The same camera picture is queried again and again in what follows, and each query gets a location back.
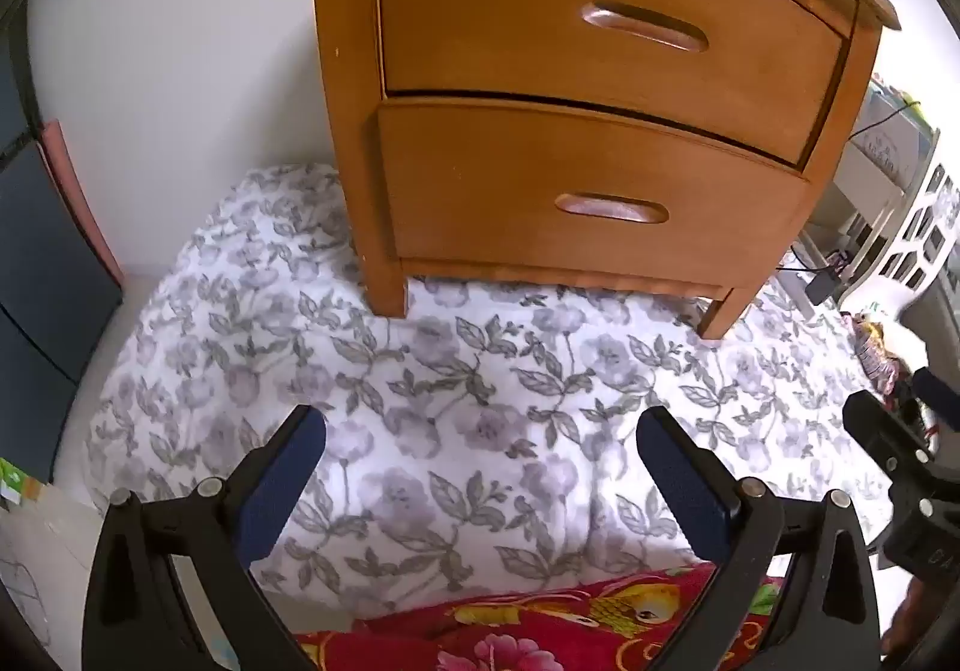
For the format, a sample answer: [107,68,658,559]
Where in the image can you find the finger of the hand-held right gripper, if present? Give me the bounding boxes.
[910,363,960,428]
[842,388,938,473]

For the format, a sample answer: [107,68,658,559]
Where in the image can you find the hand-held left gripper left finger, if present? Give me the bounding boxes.
[81,405,327,671]

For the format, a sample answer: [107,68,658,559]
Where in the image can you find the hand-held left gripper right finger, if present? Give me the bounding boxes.
[636,405,882,671]

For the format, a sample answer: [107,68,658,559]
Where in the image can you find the wooden nightstand drawer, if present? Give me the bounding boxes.
[377,0,860,173]
[377,94,811,282]

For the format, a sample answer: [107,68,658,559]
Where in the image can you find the person's right hand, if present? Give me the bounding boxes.
[879,575,931,658]

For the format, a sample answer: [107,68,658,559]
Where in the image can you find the colourful cloth pile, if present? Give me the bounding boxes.
[847,311,923,410]

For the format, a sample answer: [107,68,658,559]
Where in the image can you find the black power adapter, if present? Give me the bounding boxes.
[806,270,845,305]

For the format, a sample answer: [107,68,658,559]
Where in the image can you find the white lattice basket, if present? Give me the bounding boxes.
[840,154,960,312]

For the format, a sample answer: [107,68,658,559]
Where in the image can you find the grey floral bed cover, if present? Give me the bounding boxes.
[86,163,901,619]

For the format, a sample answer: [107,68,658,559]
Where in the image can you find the white side table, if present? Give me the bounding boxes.
[802,79,938,267]

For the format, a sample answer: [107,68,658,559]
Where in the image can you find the red floral blanket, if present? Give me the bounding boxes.
[296,562,785,671]

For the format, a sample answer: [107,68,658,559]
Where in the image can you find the green packet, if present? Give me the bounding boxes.
[0,457,46,511]

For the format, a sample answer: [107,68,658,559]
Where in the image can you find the dark cabinet panel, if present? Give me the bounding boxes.
[0,4,125,485]

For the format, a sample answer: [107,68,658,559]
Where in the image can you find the wooden nightstand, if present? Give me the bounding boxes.
[311,0,901,341]

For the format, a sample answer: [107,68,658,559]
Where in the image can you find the black cable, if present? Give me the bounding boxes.
[851,101,920,140]

